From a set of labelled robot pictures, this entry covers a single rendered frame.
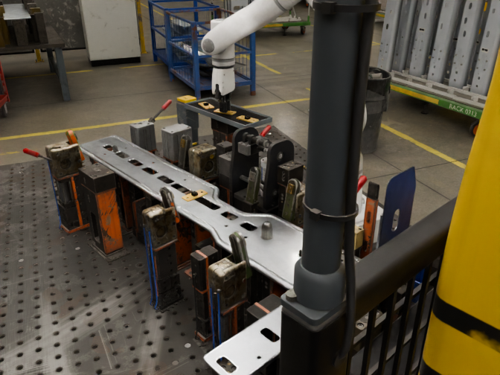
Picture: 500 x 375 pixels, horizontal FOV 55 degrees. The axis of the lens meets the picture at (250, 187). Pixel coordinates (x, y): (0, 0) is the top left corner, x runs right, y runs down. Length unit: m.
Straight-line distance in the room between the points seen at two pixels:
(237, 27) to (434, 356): 1.42
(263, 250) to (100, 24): 7.16
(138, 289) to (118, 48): 6.86
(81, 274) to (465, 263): 1.59
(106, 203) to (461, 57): 4.70
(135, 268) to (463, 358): 1.51
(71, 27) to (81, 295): 7.58
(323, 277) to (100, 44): 8.07
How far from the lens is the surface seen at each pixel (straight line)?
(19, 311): 1.76
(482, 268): 0.36
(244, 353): 1.03
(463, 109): 5.35
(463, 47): 5.84
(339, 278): 0.28
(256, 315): 1.14
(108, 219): 1.82
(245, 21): 1.71
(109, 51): 8.33
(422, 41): 6.20
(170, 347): 1.49
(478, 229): 0.35
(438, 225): 0.39
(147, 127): 2.10
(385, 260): 0.34
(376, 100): 4.41
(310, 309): 0.28
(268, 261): 1.28
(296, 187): 1.45
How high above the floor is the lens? 1.74
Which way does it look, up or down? 27 degrees down
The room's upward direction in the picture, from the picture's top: straight up
